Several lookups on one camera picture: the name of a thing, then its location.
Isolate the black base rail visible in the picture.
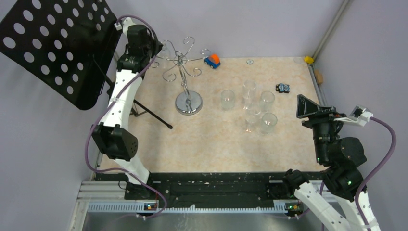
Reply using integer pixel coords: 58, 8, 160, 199
95, 172, 303, 216

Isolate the wine glass removed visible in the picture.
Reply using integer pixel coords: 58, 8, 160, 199
221, 90, 235, 110
259, 91, 275, 113
242, 80, 256, 109

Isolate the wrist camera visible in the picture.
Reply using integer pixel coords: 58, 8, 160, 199
114, 21, 124, 31
335, 105, 373, 127

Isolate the small wooden block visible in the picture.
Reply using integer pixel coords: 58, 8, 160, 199
314, 70, 324, 85

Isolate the white round token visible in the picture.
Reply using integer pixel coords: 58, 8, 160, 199
246, 59, 254, 65

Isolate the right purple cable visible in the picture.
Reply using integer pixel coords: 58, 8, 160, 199
354, 116, 398, 231

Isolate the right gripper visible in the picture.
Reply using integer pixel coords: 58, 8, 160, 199
295, 93, 345, 163

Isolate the yellow corner piece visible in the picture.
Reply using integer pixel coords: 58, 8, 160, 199
304, 56, 314, 64

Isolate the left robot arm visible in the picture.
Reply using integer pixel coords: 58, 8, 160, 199
91, 15, 163, 199

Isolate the chrome wine glass rack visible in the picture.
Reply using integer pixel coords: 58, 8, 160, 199
156, 36, 211, 116

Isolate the black perforated music stand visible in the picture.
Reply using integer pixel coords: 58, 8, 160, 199
0, 0, 173, 130

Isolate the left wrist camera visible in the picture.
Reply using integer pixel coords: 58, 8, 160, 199
114, 21, 124, 31

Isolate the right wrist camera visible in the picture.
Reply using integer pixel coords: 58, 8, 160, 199
335, 105, 373, 127

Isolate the orange blue toy car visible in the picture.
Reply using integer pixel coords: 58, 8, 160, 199
204, 54, 221, 69

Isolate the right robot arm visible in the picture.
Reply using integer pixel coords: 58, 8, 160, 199
282, 94, 380, 231

